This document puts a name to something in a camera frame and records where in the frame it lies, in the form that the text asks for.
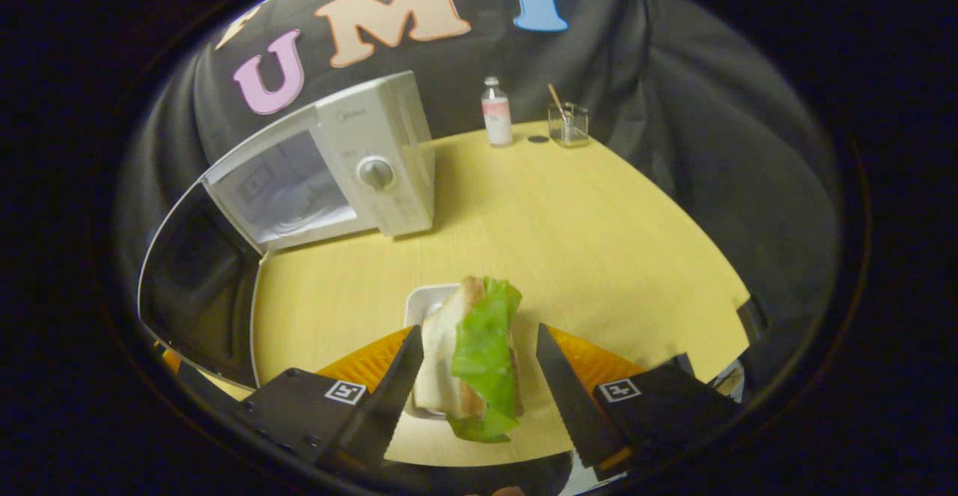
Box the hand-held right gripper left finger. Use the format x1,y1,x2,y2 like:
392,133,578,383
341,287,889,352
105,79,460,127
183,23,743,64
238,324,425,471

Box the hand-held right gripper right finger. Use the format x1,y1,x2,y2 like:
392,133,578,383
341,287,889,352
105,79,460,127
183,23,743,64
535,322,740,482

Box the sandwich with green lettuce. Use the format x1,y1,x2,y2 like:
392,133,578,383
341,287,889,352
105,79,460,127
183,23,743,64
413,275,525,444

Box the white microwave oven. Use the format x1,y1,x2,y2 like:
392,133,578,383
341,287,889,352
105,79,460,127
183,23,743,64
138,70,437,392

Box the white square plate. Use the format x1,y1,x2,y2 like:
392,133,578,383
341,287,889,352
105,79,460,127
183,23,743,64
403,283,463,422

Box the clear square glass cup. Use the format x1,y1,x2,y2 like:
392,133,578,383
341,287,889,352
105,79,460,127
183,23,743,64
548,102,590,148

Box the black backdrop cloth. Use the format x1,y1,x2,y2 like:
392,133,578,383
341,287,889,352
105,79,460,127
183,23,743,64
112,0,843,407

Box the small bottle with pink label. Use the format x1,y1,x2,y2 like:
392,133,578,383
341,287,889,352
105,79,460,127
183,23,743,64
481,76,514,147

